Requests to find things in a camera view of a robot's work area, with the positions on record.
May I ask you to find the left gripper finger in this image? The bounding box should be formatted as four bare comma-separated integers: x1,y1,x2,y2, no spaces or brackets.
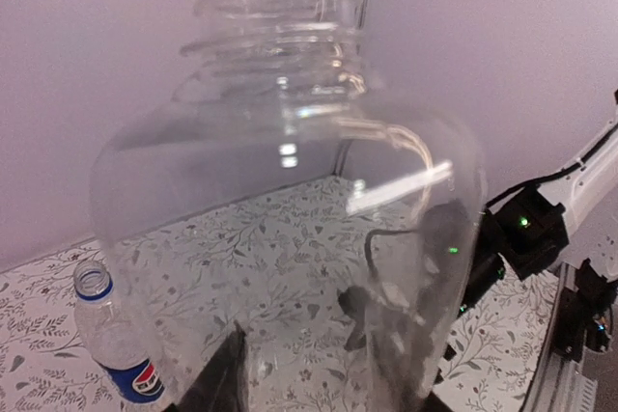
178,329,249,412

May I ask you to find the Pepsi label plastic bottle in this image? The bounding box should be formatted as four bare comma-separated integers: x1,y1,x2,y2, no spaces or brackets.
72,261,169,411

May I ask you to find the clear plastic bottle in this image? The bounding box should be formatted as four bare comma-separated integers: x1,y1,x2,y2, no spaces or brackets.
91,0,485,411

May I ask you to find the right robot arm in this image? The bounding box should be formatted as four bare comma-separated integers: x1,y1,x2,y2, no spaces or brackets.
458,117,617,316

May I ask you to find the floral patterned table mat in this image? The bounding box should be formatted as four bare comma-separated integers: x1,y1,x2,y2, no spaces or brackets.
1,177,406,411

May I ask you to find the front aluminium rail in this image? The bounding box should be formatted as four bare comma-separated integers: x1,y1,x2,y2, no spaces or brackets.
520,262,617,412

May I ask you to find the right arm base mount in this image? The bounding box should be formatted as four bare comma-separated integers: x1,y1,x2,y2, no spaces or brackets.
551,259,617,362

